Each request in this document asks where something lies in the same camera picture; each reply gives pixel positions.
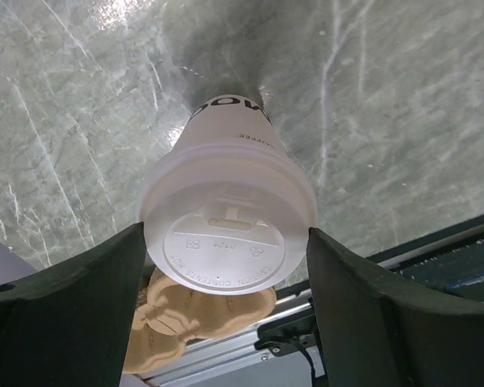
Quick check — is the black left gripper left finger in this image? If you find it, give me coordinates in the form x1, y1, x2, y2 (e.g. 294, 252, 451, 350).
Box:
0, 223, 146, 386

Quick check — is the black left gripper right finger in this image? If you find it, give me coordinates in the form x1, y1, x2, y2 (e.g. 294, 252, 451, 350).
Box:
307, 228, 484, 386

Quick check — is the white plastic cup lid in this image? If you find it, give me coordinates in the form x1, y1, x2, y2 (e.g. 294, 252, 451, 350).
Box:
137, 144, 317, 295

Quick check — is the white paper coffee cup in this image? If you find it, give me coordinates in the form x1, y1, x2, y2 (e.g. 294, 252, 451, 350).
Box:
173, 94, 285, 153

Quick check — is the brown cardboard cup carrier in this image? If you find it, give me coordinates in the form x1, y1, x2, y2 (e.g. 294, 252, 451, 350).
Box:
123, 269, 277, 374

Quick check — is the aluminium rail frame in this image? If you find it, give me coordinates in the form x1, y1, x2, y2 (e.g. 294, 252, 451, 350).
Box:
139, 281, 325, 386

